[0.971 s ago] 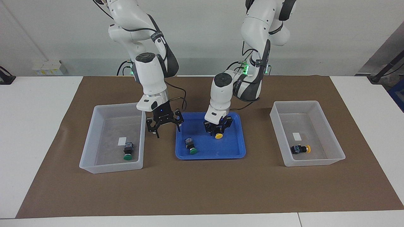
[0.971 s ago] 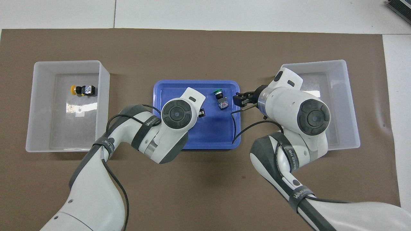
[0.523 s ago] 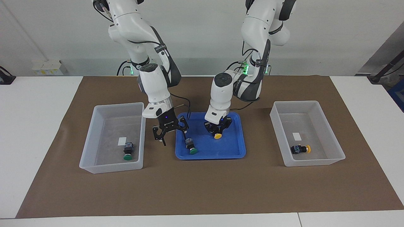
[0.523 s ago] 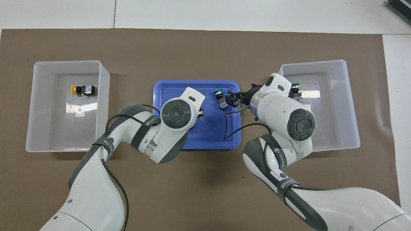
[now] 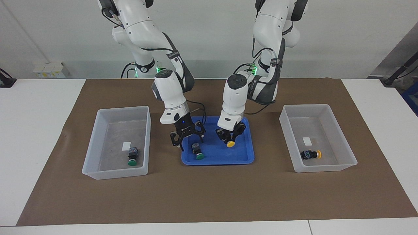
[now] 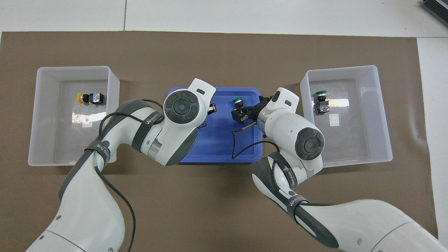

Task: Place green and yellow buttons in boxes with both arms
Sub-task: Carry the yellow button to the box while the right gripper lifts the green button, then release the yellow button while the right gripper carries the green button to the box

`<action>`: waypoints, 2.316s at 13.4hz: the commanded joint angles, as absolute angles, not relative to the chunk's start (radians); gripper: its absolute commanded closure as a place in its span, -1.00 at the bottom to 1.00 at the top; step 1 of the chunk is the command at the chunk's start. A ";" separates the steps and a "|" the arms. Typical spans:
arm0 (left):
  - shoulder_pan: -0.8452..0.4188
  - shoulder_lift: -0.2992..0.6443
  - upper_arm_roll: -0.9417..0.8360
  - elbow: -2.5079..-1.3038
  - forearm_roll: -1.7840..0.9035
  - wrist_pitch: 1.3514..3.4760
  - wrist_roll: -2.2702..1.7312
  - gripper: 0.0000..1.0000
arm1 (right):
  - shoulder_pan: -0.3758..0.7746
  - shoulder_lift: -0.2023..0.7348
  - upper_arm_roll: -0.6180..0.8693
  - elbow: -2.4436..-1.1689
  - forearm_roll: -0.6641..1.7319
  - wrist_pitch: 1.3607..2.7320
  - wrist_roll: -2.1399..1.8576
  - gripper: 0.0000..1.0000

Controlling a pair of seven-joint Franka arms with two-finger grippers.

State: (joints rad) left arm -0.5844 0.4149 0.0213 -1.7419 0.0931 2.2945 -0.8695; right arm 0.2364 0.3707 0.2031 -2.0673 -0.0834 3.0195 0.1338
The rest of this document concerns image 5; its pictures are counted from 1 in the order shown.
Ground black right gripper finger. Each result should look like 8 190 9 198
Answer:
170 132 185 151
195 121 206 143

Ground blue plastic tray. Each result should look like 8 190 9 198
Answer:
181 116 255 166

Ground black stand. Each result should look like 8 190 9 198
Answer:
383 52 418 87

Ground black base cable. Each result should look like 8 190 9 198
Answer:
231 63 255 78
121 63 135 79

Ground black flat object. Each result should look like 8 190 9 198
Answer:
0 68 17 88

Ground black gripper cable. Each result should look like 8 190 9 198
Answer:
188 101 207 124
245 36 285 115

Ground green push button switch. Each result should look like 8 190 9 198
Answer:
127 148 138 166
192 143 205 160

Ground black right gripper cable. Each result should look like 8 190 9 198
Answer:
188 101 207 124

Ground blue crate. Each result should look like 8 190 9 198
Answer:
401 82 418 116

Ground translucent white plastic box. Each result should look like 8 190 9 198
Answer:
279 104 358 173
82 105 152 180

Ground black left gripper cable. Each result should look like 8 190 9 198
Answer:
245 36 285 115

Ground white power adapters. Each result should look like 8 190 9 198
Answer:
33 61 65 79

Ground brown table mat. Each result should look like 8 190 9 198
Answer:
16 78 418 226

